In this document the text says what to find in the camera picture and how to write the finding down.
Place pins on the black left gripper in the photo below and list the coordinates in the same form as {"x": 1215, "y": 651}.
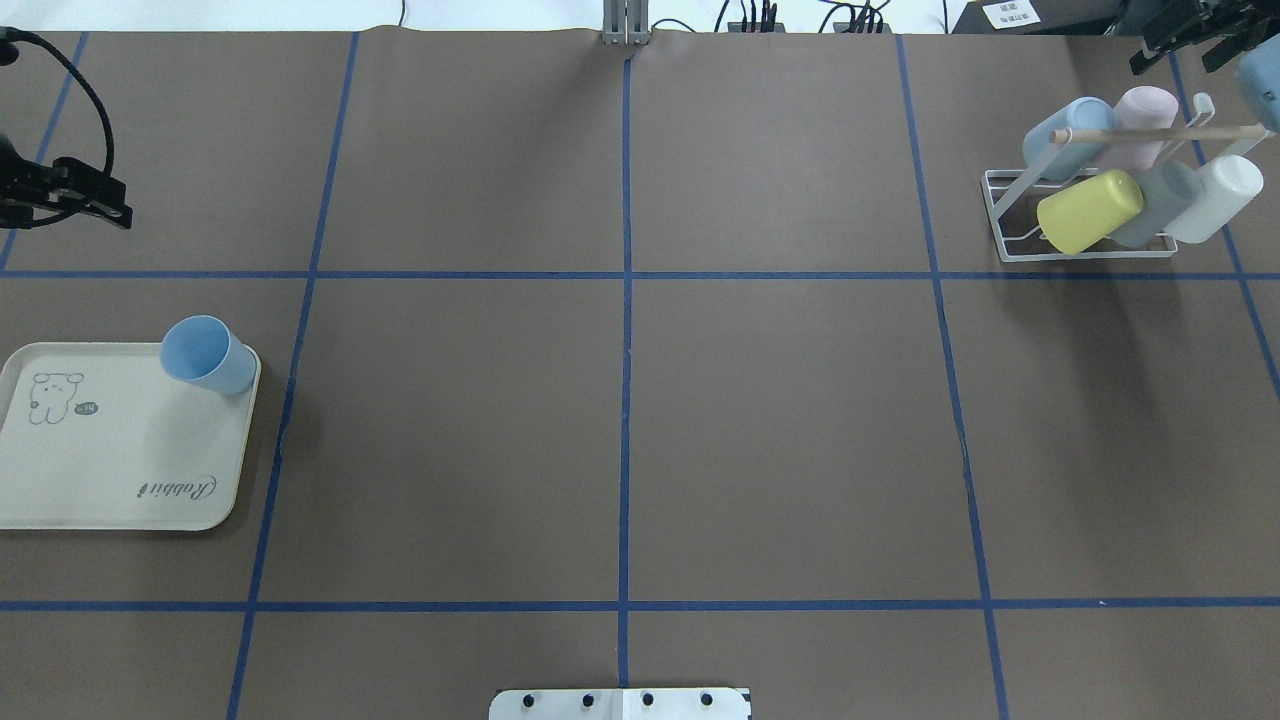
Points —
{"x": 62, "y": 192}

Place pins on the yellow plastic cup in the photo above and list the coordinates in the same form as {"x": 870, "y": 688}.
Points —
{"x": 1079, "y": 216}

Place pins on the pink plastic cup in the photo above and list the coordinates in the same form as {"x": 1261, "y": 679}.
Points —
{"x": 1141, "y": 107}

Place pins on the grey plastic cup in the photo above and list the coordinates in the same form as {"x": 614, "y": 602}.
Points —
{"x": 1168, "y": 190}

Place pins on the cream white plastic cup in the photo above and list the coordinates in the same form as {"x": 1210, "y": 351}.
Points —
{"x": 1229, "y": 183}

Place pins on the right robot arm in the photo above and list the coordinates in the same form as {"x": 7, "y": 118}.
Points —
{"x": 1257, "y": 79}

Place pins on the cream plastic tray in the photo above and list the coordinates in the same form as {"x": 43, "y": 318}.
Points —
{"x": 96, "y": 436}

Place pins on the black box with label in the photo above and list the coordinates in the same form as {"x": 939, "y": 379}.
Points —
{"x": 1052, "y": 18}

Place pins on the aluminium frame post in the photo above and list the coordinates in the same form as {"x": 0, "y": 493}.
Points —
{"x": 626, "y": 23}

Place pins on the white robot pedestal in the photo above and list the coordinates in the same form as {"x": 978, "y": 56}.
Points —
{"x": 623, "y": 703}

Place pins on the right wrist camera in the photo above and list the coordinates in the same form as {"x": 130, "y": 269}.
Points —
{"x": 1165, "y": 26}

